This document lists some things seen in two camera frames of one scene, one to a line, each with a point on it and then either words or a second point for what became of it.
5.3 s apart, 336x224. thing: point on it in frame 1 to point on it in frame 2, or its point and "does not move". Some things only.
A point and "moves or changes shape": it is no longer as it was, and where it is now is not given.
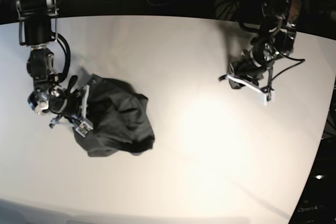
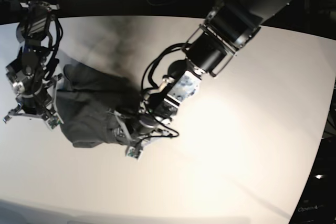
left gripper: x=235 y=82 to x=146 y=127
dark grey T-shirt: x=121 y=118 moves or changes shape
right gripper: x=59 y=120 to x=33 y=99
